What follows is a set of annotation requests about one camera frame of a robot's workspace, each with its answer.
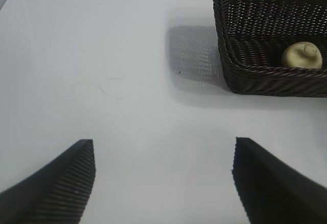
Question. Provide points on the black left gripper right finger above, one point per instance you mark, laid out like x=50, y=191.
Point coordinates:
x=276, y=190

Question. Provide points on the dark brown wicker basket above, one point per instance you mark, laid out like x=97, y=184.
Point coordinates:
x=255, y=29

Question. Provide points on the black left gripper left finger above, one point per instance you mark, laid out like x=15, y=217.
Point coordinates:
x=56, y=188

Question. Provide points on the pale yellow round pastry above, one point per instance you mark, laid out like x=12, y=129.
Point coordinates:
x=301, y=55

